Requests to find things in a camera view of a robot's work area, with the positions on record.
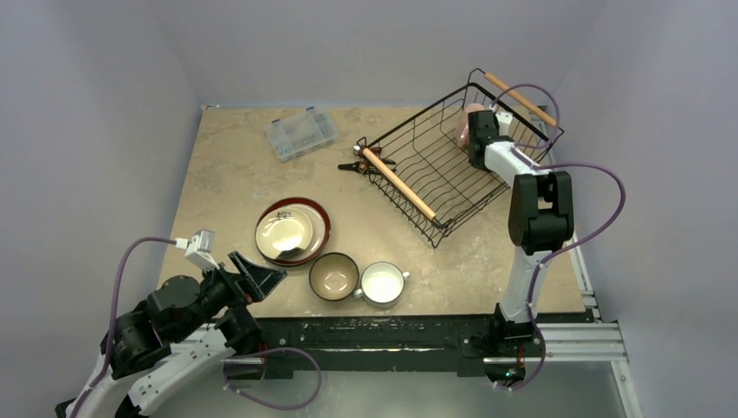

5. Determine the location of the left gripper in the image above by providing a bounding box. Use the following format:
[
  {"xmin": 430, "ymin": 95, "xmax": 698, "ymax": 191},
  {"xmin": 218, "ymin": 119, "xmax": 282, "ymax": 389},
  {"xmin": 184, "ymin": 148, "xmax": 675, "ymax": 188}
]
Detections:
[{"xmin": 173, "ymin": 249, "xmax": 286, "ymax": 340}]

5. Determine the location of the light pink faceted mug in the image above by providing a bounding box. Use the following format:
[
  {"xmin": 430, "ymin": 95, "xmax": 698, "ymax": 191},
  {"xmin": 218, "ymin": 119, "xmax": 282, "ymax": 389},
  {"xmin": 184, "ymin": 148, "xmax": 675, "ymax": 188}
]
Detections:
[{"xmin": 455, "ymin": 103, "xmax": 486, "ymax": 149}]

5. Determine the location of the brown bowl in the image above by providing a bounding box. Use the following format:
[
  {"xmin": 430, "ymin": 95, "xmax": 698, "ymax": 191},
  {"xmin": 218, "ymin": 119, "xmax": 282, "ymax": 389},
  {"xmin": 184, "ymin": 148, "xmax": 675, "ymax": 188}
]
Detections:
[{"xmin": 308, "ymin": 253, "xmax": 359, "ymax": 301}]

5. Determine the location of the white two-handled soup cup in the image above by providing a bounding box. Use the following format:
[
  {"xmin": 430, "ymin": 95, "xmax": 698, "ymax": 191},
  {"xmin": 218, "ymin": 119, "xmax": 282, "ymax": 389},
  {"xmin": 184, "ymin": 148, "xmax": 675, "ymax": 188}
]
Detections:
[{"xmin": 353, "ymin": 261, "xmax": 411, "ymax": 307}]

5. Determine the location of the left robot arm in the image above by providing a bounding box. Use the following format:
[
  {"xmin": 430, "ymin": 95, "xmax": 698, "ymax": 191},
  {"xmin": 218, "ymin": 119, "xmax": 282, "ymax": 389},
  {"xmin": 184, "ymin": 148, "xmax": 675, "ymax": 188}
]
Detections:
[{"xmin": 55, "ymin": 252, "xmax": 287, "ymax": 417}]

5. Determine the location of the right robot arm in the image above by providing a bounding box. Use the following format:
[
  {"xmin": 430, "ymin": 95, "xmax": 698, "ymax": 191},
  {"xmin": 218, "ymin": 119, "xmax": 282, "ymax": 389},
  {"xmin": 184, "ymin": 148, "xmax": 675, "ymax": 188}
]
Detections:
[{"xmin": 466, "ymin": 110, "xmax": 574, "ymax": 354}]

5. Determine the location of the beige round plate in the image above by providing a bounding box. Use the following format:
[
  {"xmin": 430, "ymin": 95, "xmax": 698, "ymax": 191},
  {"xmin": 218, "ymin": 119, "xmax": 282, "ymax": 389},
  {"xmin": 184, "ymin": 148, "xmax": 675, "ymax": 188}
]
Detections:
[{"xmin": 255, "ymin": 204, "xmax": 327, "ymax": 264}]

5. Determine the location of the red black lacquer plate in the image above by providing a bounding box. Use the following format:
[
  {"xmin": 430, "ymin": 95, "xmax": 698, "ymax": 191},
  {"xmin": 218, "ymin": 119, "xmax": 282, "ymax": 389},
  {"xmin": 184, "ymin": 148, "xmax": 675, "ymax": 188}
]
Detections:
[{"xmin": 254, "ymin": 197, "xmax": 332, "ymax": 266}]

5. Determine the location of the clear plastic organizer box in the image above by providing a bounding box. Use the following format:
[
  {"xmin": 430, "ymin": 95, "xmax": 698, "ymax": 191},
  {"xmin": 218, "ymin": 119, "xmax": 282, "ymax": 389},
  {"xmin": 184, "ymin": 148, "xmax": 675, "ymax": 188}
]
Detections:
[{"xmin": 265, "ymin": 106, "xmax": 339, "ymax": 163}]

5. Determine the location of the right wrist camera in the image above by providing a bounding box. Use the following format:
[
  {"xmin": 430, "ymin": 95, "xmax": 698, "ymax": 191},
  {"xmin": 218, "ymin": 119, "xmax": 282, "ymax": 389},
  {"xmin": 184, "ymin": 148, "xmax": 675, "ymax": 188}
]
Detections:
[{"xmin": 495, "ymin": 111, "xmax": 515, "ymax": 139}]

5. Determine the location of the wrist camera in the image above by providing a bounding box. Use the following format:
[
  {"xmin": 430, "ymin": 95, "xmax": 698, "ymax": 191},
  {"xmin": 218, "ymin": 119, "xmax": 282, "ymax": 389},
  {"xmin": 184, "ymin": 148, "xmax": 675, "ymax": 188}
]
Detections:
[
  {"xmin": 174, "ymin": 229, "xmax": 221, "ymax": 272},
  {"xmin": 495, "ymin": 111, "xmax": 515, "ymax": 139}
]

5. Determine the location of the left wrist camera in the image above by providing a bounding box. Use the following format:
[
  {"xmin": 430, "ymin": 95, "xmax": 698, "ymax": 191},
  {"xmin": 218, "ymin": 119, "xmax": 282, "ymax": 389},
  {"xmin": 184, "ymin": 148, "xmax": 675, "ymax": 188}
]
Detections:
[{"xmin": 174, "ymin": 229, "xmax": 221, "ymax": 272}]

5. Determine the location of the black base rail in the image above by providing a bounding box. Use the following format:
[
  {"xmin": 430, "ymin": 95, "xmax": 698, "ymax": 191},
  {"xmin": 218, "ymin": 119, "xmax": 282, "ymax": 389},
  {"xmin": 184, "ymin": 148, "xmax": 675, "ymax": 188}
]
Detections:
[{"xmin": 229, "ymin": 311, "xmax": 626, "ymax": 384}]

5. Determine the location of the black wire dish rack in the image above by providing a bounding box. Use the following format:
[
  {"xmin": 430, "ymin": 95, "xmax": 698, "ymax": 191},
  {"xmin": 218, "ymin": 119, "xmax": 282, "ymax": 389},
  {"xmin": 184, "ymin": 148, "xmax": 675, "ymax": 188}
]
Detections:
[{"xmin": 356, "ymin": 69, "xmax": 554, "ymax": 246}]

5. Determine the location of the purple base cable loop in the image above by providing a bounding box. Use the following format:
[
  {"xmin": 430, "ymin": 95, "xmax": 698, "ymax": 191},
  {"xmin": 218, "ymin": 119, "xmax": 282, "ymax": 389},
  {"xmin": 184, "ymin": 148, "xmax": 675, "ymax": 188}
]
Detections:
[{"xmin": 222, "ymin": 346, "xmax": 323, "ymax": 411}]

